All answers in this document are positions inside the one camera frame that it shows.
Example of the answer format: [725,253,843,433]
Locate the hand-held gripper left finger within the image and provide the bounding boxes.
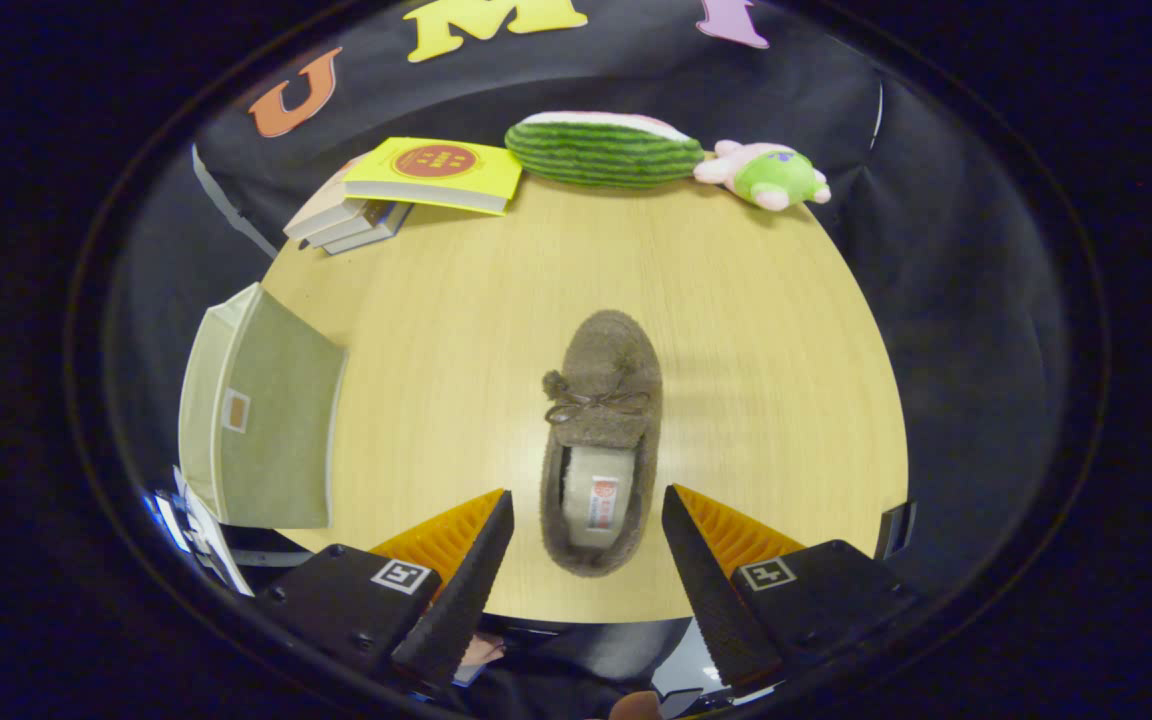
[254,488,516,688]

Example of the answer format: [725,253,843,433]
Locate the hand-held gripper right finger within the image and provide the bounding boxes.
[661,484,924,691]

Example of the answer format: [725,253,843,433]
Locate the brown fuzzy shoe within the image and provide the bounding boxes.
[539,309,664,578]

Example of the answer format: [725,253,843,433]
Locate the pale green fabric storage box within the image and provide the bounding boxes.
[177,282,349,530]

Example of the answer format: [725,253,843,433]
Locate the person's dark clothing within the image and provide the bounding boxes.
[456,617,697,720]

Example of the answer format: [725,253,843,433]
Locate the pale thin book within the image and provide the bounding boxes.
[321,203,415,256]
[301,200,397,251]

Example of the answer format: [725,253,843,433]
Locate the beige cover book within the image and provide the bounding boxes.
[283,160,367,241]

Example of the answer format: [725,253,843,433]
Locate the pink and green plush toy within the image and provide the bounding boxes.
[693,140,832,212]

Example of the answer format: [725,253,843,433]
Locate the yellow book with red circle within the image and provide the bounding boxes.
[343,137,524,216]

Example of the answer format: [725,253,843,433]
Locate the watermelon slice plush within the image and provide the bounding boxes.
[504,111,706,189]

